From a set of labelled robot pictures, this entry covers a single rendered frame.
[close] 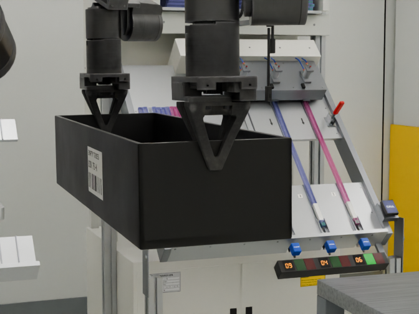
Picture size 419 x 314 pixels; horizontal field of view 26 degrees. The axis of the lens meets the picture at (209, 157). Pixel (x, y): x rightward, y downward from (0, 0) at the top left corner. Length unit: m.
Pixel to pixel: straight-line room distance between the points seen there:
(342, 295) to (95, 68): 0.60
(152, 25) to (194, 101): 0.60
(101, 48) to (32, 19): 2.83
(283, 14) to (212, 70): 0.09
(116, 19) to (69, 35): 2.84
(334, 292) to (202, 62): 0.84
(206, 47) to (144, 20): 0.59
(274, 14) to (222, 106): 0.11
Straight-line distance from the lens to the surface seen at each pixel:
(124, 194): 1.01
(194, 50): 0.94
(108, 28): 1.48
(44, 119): 4.31
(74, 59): 4.33
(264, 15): 0.94
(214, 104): 0.93
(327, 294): 1.72
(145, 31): 1.52
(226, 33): 0.94
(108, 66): 1.48
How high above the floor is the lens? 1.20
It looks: 6 degrees down
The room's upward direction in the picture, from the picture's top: straight up
